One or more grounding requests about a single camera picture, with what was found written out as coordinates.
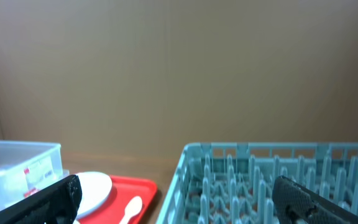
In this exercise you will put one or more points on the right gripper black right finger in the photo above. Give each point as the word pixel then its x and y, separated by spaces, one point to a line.
pixel 294 202

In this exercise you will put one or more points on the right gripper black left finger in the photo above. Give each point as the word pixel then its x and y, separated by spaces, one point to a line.
pixel 57 203

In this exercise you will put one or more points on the clear plastic waste bin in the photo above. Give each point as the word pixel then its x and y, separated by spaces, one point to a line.
pixel 27 167

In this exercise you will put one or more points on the grey dishwasher rack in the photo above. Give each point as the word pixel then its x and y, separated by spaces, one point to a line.
pixel 232 182

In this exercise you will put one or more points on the large light blue plate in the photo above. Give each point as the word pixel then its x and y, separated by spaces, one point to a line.
pixel 96 187

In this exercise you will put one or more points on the red serving tray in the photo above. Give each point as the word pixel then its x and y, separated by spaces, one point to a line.
pixel 123 190

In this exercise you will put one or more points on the white plastic spoon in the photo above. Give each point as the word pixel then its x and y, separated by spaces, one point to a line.
pixel 132 209

